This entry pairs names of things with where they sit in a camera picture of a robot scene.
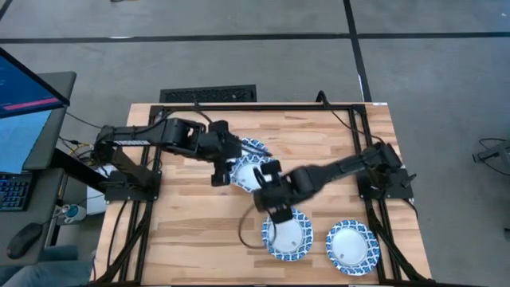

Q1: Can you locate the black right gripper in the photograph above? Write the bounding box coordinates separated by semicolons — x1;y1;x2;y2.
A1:
253;159;310;213

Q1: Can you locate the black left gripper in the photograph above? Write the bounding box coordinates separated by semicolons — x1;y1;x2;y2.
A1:
205;119;273;164

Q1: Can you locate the blue patterned paper bowl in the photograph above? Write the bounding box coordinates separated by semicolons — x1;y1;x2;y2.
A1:
261;207;315;262
229;155;281;194
240;137;273;157
325;218;382;277

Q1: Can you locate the black clamp lever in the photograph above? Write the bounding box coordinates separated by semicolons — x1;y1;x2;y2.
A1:
399;172;418;189

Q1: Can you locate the black floor tape strip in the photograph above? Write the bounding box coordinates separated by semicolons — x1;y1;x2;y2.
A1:
342;0;372;103
0;31;510;45

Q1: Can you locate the white box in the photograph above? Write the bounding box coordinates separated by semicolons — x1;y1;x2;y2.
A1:
85;165;117;216

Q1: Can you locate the black desk support beam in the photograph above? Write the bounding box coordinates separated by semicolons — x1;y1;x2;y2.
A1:
51;147;107;193

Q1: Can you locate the white teal bottle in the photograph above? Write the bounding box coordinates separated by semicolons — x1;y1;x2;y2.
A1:
55;202;88;224

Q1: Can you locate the dark grey desk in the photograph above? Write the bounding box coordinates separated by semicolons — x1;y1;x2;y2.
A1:
0;71;77;268

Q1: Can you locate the dark blue computer monitor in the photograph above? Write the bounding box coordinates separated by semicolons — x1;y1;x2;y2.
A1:
0;47;71;120

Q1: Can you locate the backlit computer keyboard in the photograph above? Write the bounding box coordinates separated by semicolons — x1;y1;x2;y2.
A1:
0;171;33;212

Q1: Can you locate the black computer mouse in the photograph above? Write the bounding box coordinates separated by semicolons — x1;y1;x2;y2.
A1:
6;222;44;261

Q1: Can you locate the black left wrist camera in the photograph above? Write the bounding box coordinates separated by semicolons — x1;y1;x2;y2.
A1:
210;161;233;187

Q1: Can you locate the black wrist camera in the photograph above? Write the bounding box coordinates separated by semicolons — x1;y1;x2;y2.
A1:
210;161;233;187
270;207;295;225

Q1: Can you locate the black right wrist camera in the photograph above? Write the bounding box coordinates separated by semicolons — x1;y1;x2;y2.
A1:
270;207;295;225

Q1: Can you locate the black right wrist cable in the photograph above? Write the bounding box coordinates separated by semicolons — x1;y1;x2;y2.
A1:
237;202;280;250

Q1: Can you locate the black frame cable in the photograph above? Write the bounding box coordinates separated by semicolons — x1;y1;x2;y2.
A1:
315;89;334;107

